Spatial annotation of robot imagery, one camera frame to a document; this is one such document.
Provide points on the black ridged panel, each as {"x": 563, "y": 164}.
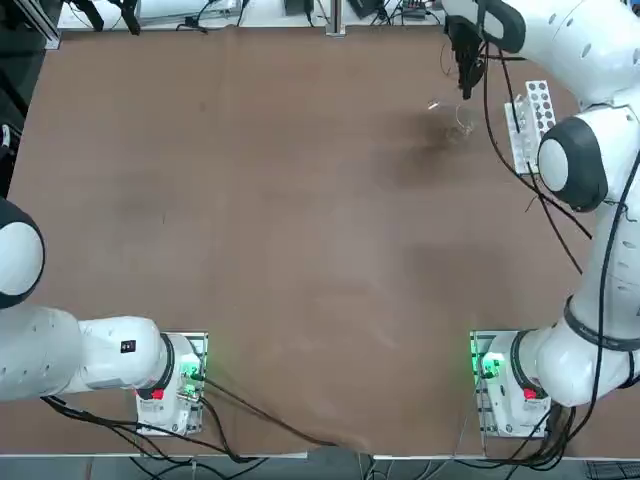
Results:
{"x": 615, "y": 471}

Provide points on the clear glass beaker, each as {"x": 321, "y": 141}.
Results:
{"x": 467, "y": 125}

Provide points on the clear glass test tube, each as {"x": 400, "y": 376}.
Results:
{"x": 433, "y": 105}

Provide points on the white test tube rack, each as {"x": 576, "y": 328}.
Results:
{"x": 520, "y": 145}

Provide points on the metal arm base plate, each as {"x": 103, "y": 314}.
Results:
{"x": 482, "y": 425}
{"x": 202, "y": 340}

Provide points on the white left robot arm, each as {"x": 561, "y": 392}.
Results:
{"x": 50, "y": 350}

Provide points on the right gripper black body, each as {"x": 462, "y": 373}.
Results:
{"x": 465, "y": 32}

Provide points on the black stand legs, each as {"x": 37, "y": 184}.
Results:
{"x": 130, "y": 17}

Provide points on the aluminium frame post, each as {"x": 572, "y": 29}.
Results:
{"x": 42, "y": 27}
{"x": 335, "y": 20}

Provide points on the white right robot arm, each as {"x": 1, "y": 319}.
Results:
{"x": 575, "y": 60}

